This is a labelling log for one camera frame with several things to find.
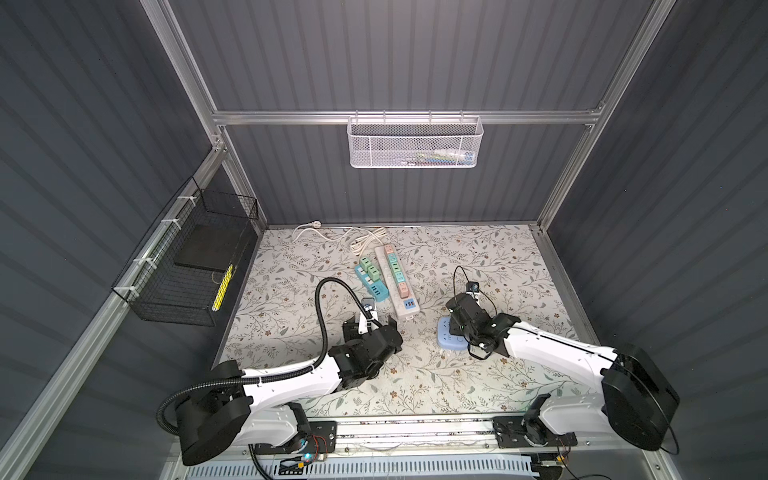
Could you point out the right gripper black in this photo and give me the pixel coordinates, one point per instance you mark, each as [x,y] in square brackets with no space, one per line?
[453,327]

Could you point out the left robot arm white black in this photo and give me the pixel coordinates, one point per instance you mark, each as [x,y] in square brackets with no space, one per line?
[238,407]

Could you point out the long white power strip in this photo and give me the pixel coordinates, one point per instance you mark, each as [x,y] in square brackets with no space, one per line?
[407,308]

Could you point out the black wire mesh basket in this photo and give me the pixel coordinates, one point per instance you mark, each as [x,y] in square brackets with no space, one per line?
[176,280]

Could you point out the white wire mesh basket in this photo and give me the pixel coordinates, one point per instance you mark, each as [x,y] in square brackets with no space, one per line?
[414,142]

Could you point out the aluminium rail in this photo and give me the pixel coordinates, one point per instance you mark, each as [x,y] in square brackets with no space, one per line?
[414,433]

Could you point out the round light blue socket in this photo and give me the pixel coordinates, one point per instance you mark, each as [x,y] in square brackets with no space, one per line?
[446,339]

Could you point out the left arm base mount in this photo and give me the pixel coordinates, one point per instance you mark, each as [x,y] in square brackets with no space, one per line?
[314,437]

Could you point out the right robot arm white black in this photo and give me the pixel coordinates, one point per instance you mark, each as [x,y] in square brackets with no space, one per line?
[628,395]

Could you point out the teal blue power strip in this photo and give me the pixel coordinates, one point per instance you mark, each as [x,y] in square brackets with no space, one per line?
[375,288]

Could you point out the white vent grille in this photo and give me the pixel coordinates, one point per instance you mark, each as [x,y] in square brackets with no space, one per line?
[406,467]

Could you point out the floral table mat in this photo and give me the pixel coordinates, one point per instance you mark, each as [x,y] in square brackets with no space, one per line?
[301,282]

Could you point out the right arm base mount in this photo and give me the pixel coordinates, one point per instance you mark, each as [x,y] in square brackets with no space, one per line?
[528,429]

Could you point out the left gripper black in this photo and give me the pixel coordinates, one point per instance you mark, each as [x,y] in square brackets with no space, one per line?
[350,332]

